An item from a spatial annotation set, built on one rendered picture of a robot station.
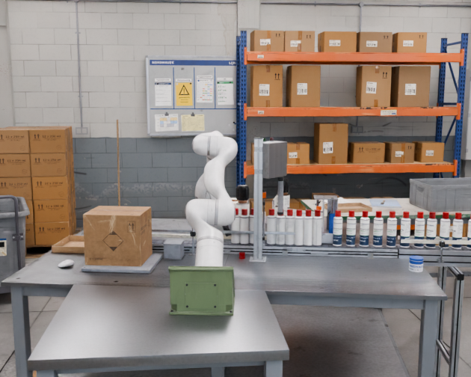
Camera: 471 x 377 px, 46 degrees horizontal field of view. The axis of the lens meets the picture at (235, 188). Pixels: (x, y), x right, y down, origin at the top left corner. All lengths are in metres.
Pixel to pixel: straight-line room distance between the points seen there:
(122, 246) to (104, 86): 4.81
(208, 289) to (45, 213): 4.18
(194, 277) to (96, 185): 5.46
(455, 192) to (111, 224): 2.93
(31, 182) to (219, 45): 3.02
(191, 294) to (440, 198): 2.90
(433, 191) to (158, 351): 3.17
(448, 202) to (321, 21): 3.73
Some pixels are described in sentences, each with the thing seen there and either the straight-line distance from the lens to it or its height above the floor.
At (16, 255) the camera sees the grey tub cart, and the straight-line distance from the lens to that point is 4.94.
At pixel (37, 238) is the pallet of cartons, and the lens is 6.37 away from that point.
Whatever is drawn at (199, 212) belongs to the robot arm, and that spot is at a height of 1.20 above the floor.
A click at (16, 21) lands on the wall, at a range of 7.82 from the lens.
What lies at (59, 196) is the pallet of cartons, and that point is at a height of 0.68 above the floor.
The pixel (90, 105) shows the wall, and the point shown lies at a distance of 7.57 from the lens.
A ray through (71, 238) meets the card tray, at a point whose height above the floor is 0.85.
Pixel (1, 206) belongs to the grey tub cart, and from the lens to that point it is 5.59.
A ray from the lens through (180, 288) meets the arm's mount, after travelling 2.30.
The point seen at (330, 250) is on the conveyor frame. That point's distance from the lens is 3.18.
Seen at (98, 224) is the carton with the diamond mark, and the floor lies 1.07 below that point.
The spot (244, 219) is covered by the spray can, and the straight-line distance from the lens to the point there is 3.15.
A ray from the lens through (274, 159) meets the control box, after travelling 2.98.
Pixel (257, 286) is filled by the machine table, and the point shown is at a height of 0.83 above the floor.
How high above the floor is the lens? 1.70
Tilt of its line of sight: 9 degrees down
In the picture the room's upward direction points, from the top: straight up
